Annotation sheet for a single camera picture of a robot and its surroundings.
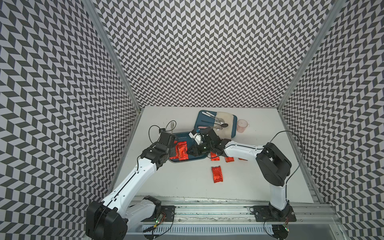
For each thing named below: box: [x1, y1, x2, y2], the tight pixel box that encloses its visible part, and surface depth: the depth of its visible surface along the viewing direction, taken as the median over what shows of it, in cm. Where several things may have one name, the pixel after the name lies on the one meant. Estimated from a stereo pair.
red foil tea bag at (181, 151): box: [175, 141, 189, 161], surface depth 85 cm
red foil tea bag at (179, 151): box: [169, 140, 184, 161], surface depth 85 cm
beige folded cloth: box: [213, 111, 233, 140], surface depth 108 cm
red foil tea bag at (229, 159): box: [224, 156, 235, 163], surface depth 93 cm
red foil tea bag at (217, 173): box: [211, 165, 223, 183], surface depth 86 cm
